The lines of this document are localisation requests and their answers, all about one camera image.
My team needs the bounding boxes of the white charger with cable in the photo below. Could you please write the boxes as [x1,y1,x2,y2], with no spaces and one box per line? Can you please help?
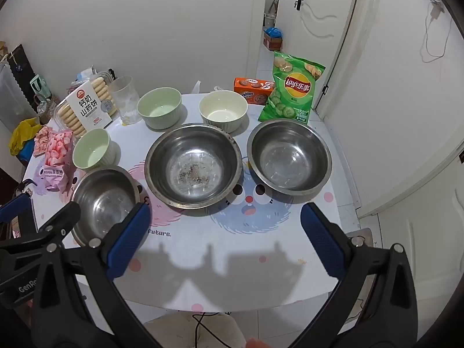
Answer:
[420,0,452,62]

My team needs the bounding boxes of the yellow plastic bag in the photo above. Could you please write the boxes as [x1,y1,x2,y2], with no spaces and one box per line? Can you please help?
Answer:
[9,118,43,156]

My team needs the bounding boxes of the pink ring snack bag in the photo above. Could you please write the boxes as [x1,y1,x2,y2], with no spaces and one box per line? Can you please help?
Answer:
[34,130,75,193]

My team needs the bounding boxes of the small green gift bag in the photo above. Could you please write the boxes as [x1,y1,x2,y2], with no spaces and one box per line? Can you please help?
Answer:
[30,74,47,97]

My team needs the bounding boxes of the large steel bowl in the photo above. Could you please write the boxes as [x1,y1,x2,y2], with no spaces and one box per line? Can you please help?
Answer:
[144,123,243,209]

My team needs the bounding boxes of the cartoon printed tablecloth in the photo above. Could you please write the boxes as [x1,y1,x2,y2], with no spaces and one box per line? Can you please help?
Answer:
[22,92,363,314]

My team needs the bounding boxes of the black cable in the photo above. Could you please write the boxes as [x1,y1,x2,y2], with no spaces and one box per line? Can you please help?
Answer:
[190,312,236,348]

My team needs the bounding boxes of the black paper bag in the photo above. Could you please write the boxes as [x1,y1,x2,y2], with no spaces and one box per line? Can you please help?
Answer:
[7,43,37,91]

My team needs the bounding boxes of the box with blue bag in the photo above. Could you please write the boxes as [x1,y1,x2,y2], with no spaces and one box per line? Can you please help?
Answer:
[263,27,283,51]

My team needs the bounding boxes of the green chips bag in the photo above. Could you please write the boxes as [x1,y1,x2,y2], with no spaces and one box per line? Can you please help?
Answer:
[258,51,326,124]

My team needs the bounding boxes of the small pink snack packet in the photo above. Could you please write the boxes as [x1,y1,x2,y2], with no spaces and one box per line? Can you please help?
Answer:
[34,126,51,156]

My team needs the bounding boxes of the glass jar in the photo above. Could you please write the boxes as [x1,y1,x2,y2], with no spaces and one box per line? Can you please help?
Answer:
[33,94,53,124]

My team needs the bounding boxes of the clear glass cup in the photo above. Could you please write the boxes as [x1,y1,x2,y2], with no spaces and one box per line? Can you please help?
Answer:
[109,76,141,125]

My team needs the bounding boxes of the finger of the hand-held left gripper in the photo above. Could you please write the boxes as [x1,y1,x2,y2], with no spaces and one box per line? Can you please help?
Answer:
[36,201,81,243]
[0,193,33,225]

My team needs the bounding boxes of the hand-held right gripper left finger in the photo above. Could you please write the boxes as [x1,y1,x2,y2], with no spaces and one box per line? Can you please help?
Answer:
[31,202,160,348]

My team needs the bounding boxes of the biscuit package with white label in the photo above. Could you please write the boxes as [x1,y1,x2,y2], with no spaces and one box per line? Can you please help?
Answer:
[54,72,122,135]

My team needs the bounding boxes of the white door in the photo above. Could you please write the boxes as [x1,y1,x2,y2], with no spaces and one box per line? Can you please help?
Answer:
[279,0,363,109]

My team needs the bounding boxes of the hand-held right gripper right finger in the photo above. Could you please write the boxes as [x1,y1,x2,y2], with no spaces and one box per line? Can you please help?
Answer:
[300,202,430,348]

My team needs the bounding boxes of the orange cookie box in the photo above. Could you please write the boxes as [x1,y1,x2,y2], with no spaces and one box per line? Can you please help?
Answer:
[233,77,275,106]

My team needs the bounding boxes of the cream ribbed bowl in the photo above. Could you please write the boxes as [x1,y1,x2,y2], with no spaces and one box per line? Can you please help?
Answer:
[199,90,249,133]

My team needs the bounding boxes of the green ribbed bowl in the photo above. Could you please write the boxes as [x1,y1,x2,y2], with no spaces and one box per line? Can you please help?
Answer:
[72,128,120,171]
[137,87,182,130]

